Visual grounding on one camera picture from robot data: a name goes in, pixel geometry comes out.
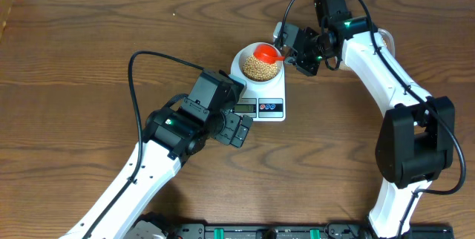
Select white digital kitchen scale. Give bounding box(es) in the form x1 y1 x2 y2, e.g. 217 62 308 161
231 42 286 122

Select red plastic measuring scoop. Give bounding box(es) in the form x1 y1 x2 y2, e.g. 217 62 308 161
253 44 285 65

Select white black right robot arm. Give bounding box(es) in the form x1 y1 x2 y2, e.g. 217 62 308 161
274 0 461 238

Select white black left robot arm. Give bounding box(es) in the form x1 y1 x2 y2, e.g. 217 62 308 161
64 94 252 238

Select soybeans in white bowl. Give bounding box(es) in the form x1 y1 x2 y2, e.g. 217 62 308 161
242 56 278 82

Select white round bowl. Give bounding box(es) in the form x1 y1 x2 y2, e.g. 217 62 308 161
239 42 284 82

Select clear plastic container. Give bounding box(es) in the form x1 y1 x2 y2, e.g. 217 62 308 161
337 27 396 72

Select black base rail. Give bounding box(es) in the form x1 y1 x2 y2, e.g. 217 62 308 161
129 212 454 239

